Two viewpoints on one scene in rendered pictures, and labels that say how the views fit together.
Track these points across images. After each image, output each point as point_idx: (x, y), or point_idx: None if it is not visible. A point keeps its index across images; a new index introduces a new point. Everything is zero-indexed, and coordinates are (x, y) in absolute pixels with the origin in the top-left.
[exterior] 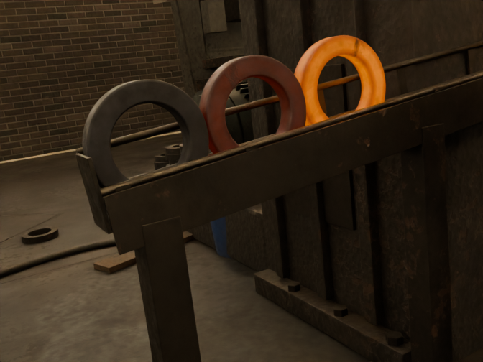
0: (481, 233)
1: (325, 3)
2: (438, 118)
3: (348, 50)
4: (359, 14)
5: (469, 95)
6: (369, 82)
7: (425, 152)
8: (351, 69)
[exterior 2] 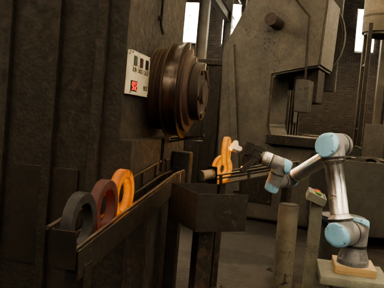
0: None
1: (70, 134)
2: (147, 208)
3: (128, 176)
4: (98, 147)
5: (154, 198)
6: (130, 191)
7: (143, 226)
8: (90, 175)
